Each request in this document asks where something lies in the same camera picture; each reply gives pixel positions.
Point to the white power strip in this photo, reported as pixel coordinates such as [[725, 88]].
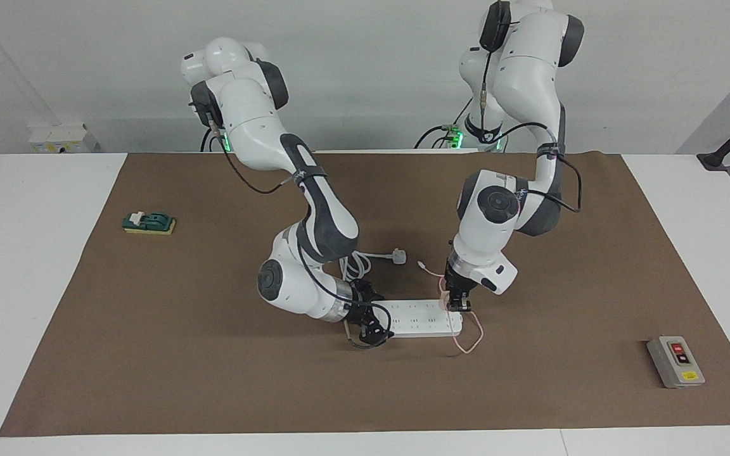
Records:
[[419, 316]]

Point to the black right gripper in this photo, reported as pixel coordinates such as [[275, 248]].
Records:
[[365, 303]]

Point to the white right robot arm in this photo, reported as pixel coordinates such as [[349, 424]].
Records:
[[251, 120]]

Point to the white boxes stack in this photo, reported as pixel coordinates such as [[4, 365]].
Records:
[[64, 138]]

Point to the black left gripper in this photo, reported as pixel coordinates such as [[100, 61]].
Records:
[[458, 278]]

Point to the pink charger plug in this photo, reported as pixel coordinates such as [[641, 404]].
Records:
[[445, 303]]

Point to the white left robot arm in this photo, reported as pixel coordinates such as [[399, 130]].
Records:
[[530, 63]]

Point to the brown table mat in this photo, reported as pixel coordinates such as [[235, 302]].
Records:
[[213, 380]]

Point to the grey on off switch box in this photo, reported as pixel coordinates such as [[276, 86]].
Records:
[[675, 361]]

